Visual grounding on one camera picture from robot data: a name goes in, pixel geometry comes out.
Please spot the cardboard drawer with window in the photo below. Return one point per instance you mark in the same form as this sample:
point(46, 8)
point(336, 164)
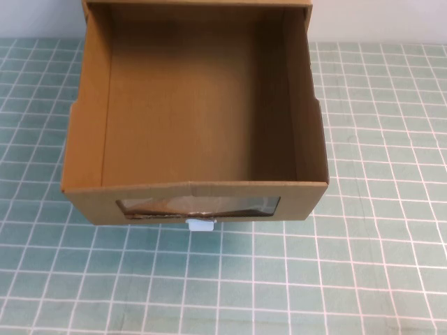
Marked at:
point(195, 115)

